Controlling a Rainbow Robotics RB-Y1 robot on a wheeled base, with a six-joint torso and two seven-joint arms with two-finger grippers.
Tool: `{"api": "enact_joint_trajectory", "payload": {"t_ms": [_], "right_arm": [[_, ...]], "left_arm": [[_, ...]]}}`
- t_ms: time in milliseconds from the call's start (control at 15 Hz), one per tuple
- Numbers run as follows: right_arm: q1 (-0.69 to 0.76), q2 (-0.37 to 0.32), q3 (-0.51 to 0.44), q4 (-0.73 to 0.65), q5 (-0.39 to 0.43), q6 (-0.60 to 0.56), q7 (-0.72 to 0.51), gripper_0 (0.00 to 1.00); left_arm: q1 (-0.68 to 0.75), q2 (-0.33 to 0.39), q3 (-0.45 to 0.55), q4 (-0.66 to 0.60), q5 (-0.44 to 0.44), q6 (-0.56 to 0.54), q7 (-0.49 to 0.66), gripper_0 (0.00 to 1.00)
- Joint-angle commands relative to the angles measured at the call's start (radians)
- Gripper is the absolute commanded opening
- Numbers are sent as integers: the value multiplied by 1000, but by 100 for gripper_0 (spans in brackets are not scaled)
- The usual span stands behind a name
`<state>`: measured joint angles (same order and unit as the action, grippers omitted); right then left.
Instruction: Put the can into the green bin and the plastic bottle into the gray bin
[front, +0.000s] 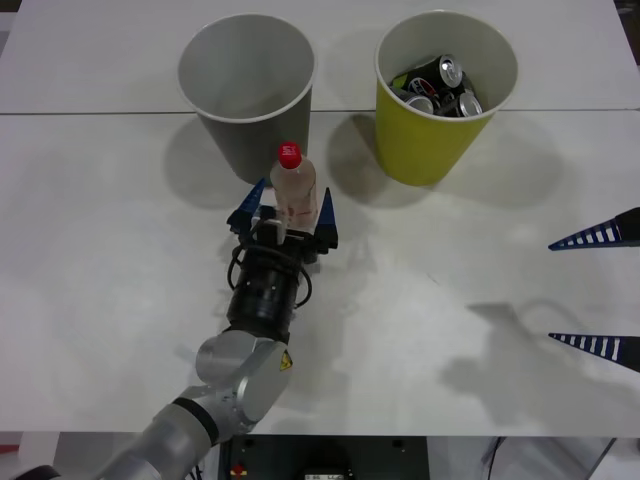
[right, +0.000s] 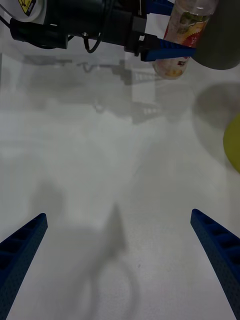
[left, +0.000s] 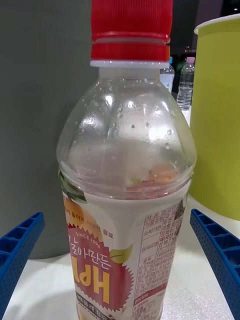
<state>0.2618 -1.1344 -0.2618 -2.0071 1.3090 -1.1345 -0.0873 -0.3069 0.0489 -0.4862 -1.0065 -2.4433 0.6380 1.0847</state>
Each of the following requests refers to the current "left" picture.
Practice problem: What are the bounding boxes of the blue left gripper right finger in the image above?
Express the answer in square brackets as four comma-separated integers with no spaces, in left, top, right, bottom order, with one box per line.
[189,208,240,320]

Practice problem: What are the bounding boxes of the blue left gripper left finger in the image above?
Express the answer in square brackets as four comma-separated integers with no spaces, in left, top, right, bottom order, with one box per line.
[0,211,46,320]

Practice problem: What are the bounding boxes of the clear bottle red cap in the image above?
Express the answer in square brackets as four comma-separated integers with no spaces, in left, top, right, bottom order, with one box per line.
[56,0,198,320]

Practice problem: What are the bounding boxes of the yellow-green plastic bin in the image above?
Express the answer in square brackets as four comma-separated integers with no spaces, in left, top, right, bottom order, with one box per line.
[188,13,240,222]

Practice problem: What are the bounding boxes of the grey plastic bin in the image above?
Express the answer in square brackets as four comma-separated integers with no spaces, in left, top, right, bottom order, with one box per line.
[0,0,101,261]

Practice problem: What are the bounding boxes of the clear bottle pink cap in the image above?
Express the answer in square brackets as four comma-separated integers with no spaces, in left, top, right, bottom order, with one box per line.
[176,56,196,112]

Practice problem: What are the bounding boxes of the clear bottle blue cap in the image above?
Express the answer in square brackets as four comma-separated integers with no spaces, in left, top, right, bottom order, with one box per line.
[159,56,176,94]

